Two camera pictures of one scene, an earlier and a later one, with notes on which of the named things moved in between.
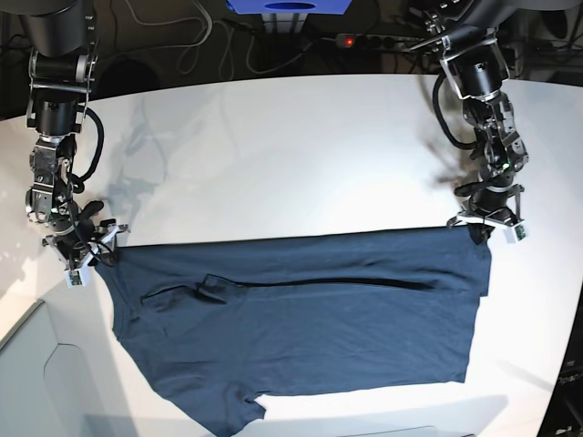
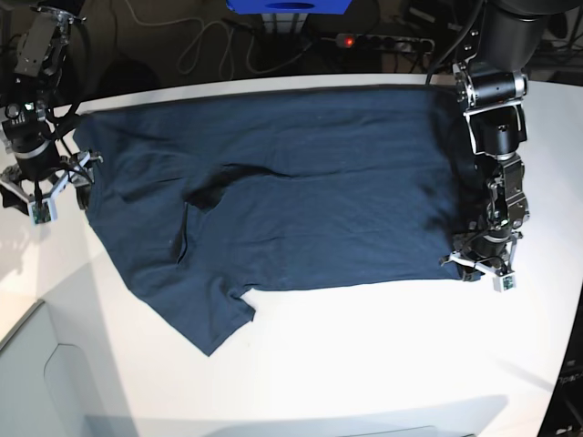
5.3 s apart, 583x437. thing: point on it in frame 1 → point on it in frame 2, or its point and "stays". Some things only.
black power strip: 354,40 stays
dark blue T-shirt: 220,323 → 198,200
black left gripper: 86,243 → 46,167
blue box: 289,6 stays
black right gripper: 488,205 → 485,252
